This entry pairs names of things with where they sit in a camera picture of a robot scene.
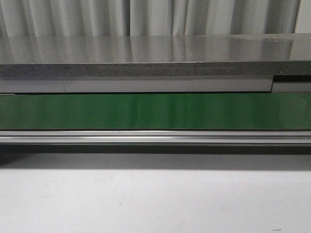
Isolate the green conveyor belt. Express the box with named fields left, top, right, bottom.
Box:
left=0, top=93, right=311, bottom=130

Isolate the grey stone slab bench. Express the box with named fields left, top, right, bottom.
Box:
left=0, top=33, right=311, bottom=77

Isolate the white pleated curtain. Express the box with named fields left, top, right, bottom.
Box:
left=0, top=0, right=311, bottom=37

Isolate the grey rear conveyor rail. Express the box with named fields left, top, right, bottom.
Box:
left=0, top=75, right=311, bottom=94

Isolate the aluminium front conveyor rail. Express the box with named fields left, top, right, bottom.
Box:
left=0, top=130, right=311, bottom=145

